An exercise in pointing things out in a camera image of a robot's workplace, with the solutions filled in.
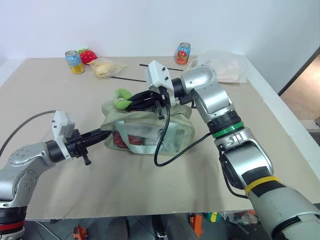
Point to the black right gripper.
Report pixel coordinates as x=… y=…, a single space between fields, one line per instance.
x=157 y=98

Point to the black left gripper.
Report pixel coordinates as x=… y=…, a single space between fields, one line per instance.
x=76 y=146

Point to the green zip pouch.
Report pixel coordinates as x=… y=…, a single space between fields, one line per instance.
x=140 y=120

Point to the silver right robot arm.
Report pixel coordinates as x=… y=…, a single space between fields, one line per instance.
x=212 y=100

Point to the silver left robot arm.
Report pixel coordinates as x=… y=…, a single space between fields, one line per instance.
x=25 y=170

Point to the red strawberry plush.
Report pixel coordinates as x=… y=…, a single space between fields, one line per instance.
x=87 y=57

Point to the black tape strip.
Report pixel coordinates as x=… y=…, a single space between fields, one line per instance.
x=175 y=69

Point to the bag of yellow snacks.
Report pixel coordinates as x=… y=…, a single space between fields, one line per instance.
x=103 y=68

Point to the blue and red drink can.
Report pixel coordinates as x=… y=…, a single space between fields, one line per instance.
x=183 y=53

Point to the blue and yellow drink can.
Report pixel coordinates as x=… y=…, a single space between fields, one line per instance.
x=74 y=62

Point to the clear plastic bag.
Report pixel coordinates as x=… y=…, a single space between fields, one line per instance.
x=225 y=67

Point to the orange tool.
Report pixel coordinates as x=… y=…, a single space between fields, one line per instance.
x=80 y=232
x=196 y=225

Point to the green and yellow object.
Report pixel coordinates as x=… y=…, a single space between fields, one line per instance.
x=213 y=217

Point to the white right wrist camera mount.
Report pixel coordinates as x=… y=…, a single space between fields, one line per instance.
x=157 y=75

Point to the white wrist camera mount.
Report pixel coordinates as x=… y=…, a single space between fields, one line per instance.
x=61 y=125
x=157 y=75

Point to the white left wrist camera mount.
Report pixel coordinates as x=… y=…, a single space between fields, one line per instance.
x=61 y=125

